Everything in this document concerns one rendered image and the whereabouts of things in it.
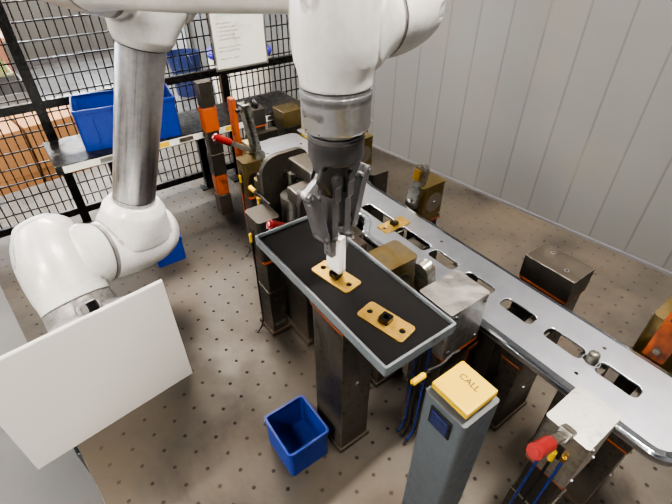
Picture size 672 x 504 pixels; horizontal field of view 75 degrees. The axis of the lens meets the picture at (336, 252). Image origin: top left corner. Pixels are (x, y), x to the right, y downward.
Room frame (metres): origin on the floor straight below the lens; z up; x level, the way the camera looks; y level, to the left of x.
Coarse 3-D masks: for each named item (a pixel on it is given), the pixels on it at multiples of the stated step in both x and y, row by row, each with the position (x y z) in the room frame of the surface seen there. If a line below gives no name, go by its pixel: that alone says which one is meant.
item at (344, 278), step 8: (320, 264) 0.58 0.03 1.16; (320, 272) 0.56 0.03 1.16; (328, 272) 0.56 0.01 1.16; (344, 272) 0.56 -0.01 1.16; (328, 280) 0.54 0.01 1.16; (336, 280) 0.54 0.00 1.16; (344, 280) 0.54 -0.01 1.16; (352, 280) 0.54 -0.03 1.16; (344, 288) 0.52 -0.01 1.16; (352, 288) 0.52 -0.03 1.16
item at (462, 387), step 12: (456, 372) 0.36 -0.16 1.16; (468, 372) 0.36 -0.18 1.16; (432, 384) 0.34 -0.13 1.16; (444, 384) 0.34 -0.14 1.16; (456, 384) 0.34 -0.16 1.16; (468, 384) 0.34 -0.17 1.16; (480, 384) 0.34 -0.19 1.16; (444, 396) 0.33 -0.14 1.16; (456, 396) 0.32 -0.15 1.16; (468, 396) 0.32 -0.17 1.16; (480, 396) 0.32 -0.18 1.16; (492, 396) 0.32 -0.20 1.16; (456, 408) 0.31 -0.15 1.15; (468, 408) 0.31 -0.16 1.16
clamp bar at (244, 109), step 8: (240, 104) 1.20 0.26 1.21; (248, 104) 1.20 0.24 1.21; (256, 104) 1.22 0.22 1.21; (240, 112) 1.20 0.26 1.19; (248, 112) 1.20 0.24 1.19; (248, 120) 1.20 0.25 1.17; (248, 128) 1.20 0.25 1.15; (248, 136) 1.22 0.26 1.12; (256, 136) 1.21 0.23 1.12; (256, 144) 1.21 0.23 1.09
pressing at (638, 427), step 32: (416, 224) 0.93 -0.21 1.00; (448, 256) 0.80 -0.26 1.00; (480, 256) 0.80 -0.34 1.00; (512, 288) 0.69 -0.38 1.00; (512, 320) 0.60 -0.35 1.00; (544, 320) 0.60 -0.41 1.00; (576, 320) 0.60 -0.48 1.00; (512, 352) 0.53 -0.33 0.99; (544, 352) 0.52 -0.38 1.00; (608, 352) 0.52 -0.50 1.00; (576, 384) 0.45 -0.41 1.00; (608, 384) 0.45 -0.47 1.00; (640, 384) 0.45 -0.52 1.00; (640, 416) 0.39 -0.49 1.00; (640, 448) 0.34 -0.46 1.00
